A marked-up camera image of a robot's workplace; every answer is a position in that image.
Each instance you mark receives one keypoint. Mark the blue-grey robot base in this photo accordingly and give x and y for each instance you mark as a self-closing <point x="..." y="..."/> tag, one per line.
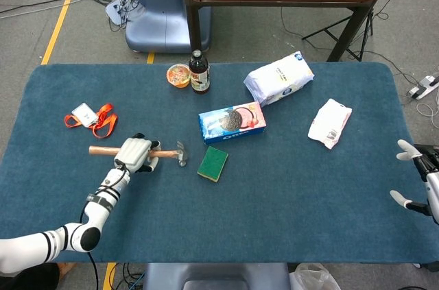
<point x="161" y="12"/>

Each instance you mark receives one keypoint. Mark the large white tissue pack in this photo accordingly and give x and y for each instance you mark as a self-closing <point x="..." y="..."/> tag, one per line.
<point x="279" y="79"/>

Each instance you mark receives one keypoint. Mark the blue Oreo cookie box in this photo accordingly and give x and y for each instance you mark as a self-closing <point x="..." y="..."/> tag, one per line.
<point x="233" y="123"/>

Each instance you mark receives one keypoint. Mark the clear plastic bag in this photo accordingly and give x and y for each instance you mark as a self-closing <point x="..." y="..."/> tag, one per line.
<point x="313" y="278"/>

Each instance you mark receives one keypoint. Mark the blue-grey robot torso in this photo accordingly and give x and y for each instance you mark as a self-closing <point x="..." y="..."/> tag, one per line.
<point x="216" y="276"/>

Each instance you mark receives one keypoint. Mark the small white snack bag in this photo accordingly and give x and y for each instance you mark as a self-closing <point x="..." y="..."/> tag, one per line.
<point x="331" y="123"/>

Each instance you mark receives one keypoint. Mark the white power strip with plugs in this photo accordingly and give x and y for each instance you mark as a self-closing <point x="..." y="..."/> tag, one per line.
<point x="118" y="10"/>

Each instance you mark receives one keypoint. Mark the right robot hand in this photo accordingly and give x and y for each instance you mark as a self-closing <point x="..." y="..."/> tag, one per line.
<point x="433" y="190"/>

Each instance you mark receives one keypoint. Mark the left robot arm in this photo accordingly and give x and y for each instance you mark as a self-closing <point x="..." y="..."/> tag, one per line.
<point x="75" y="235"/>

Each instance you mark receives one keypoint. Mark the white ID badge holder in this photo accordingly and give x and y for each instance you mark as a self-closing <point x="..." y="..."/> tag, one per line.
<point x="85" y="115"/>

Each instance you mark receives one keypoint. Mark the blue felt table mat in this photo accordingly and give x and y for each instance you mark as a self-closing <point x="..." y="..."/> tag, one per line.
<point x="274" y="201"/>

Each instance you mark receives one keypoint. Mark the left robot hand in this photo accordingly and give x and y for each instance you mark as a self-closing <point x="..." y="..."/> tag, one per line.
<point x="132" y="153"/>

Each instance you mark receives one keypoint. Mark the orange jelly cup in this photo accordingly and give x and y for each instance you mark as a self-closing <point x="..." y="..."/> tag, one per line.
<point x="178" y="75"/>

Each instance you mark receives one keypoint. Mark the green yellow sponge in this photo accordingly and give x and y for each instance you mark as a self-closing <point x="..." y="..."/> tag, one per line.
<point x="212" y="164"/>

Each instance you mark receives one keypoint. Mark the dark tea bottle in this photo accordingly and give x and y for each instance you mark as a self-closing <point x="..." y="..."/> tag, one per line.
<point x="199" y="74"/>

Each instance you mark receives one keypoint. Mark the black tripod stand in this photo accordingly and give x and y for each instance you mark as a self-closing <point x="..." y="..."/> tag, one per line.
<point x="326" y="31"/>

